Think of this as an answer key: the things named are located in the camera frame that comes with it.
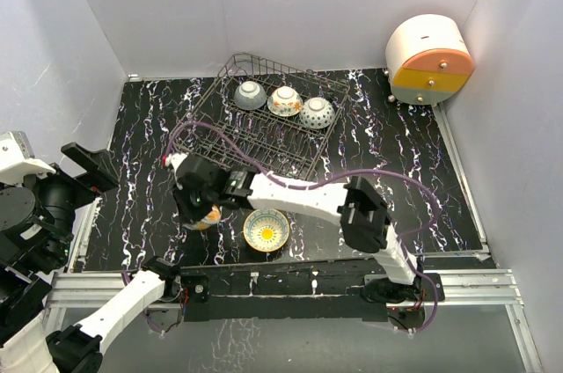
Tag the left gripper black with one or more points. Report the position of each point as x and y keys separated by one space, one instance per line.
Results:
x=100 y=171

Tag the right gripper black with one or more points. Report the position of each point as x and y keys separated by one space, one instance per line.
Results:
x=188 y=213

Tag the orange blue floral bowl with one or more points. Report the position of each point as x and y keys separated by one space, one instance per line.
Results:
x=211 y=219

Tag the yellow sun pattern bowl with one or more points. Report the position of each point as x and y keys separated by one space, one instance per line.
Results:
x=266 y=230

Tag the grey wire dish rack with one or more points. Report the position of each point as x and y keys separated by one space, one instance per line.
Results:
x=282 y=145

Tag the grey speckled bowl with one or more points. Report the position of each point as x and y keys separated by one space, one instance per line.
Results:
x=250 y=96

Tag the orange flower green leaf bowl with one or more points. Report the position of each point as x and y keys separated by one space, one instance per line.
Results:
x=285 y=102

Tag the blue white pattern bowl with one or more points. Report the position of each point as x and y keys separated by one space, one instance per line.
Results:
x=317 y=113

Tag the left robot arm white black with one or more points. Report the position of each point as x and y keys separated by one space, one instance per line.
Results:
x=38 y=210

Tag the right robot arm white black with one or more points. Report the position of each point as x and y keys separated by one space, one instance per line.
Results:
x=354 y=205

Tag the round three-colour drawer unit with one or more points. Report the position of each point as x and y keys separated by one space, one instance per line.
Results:
x=427 y=60

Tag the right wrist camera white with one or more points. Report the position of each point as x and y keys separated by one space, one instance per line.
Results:
x=172 y=161

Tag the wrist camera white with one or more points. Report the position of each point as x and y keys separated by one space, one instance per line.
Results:
x=18 y=160
x=172 y=161

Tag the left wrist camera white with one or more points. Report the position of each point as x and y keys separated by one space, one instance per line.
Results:
x=18 y=160

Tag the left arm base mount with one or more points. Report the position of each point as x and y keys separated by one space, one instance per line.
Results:
x=194 y=289

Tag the aluminium frame rail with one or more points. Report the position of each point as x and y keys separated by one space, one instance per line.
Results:
x=480 y=326

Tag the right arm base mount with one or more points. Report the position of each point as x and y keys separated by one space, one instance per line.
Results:
x=377 y=288

